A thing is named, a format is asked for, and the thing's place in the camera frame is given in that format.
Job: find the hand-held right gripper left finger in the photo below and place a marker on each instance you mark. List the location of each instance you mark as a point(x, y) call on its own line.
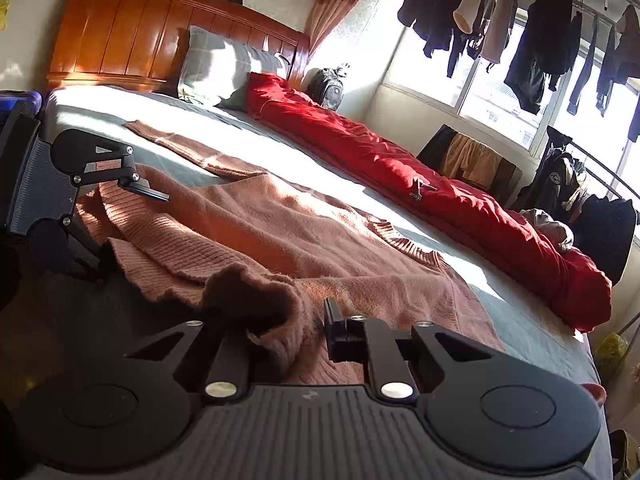
point(225, 355)

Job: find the brown hanging garment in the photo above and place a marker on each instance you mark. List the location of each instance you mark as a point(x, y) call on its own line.
point(622, 50)

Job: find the dark jacket with round badge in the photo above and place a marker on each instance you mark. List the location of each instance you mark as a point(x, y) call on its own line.
point(550, 175)

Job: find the black hanging jacket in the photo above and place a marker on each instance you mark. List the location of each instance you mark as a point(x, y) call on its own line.
point(545, 35)

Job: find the yellow plastic bag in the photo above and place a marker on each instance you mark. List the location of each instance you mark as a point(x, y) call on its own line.
point(612, 355)

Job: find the beige hanging garment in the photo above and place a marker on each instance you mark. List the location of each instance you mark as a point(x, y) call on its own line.
point(495, 5)

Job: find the grey checked pillow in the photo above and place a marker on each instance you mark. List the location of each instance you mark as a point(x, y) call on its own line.
point(215, 65)

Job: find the black hanging coat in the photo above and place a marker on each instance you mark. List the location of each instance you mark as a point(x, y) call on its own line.
point(607, 230)

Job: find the blue box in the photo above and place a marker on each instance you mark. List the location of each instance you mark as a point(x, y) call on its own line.
point(20, 105)

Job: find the red quilt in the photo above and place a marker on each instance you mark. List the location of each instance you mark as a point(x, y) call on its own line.
point(400, 170)

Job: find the black hanging garment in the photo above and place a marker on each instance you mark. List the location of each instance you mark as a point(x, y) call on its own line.
point(435, 0)

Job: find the brown draped cloth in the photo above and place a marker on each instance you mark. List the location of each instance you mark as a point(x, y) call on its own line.
point(509, 180)

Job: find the wooden headboard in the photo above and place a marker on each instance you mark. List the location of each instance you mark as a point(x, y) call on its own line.
point(125, 35)

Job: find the dark hanging trousers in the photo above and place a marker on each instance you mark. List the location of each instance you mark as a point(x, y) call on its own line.
point(582, 70)

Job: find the mustard yellow cloth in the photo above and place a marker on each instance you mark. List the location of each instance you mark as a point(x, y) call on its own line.
point(470, 160)

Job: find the beige crumpled cloth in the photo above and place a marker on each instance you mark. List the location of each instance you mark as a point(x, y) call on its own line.
point(547, 227)

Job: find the grey backpack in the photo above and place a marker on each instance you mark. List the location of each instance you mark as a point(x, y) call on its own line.
point(327, 87)

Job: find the grey metal clip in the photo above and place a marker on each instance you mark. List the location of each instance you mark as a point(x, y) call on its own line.
point(420, 189)

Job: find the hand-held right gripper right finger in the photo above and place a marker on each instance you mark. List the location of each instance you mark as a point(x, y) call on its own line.
point(345, 345)

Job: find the metal clothes drying rack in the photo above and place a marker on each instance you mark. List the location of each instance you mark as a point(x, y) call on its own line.
point(602, 161)

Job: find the white framed window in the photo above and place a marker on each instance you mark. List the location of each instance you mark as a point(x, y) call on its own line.
point(490, 105)

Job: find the pink knit sweater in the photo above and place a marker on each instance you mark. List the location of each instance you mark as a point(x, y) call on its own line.
point(300, 240)

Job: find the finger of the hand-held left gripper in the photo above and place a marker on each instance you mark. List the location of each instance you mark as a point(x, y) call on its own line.
point(150, 192)
point(85, 252)

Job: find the black draped cloth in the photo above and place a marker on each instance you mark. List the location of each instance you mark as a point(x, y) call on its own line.
point(435, 147)

